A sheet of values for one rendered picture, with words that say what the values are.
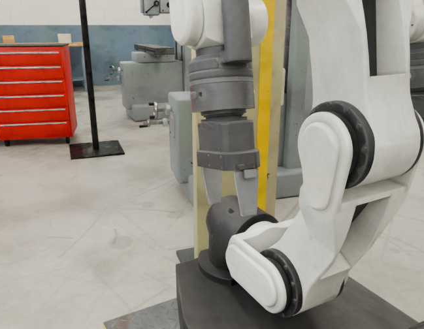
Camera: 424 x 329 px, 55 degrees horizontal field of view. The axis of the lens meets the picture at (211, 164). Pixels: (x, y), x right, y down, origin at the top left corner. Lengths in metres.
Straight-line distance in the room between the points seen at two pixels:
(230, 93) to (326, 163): 0.20
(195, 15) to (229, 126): 0.15
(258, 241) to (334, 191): 0.35
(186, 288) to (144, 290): 1.00
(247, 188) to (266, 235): 0.45
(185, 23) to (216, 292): 0.70
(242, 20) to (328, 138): 0.22
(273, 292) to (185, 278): 0.32
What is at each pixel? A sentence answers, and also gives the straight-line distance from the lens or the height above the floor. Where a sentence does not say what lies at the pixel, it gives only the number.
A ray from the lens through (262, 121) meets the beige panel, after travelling 1.93.
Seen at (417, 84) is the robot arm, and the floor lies 1.08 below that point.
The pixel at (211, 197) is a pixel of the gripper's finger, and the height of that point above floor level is 0.94.
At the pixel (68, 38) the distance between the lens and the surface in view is 8.26.
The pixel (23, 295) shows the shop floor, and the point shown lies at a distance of 2.18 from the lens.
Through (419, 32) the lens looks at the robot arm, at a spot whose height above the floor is 1.18.
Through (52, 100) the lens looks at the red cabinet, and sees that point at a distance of 4.48.
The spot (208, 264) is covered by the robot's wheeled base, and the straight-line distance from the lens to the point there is 1.12.
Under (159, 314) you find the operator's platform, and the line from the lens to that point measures 1.27.
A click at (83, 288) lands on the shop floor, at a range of 2.13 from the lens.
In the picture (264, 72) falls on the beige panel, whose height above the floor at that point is 0.99.
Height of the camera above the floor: 1.19
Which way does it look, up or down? 19 degrees down
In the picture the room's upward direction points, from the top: straight up
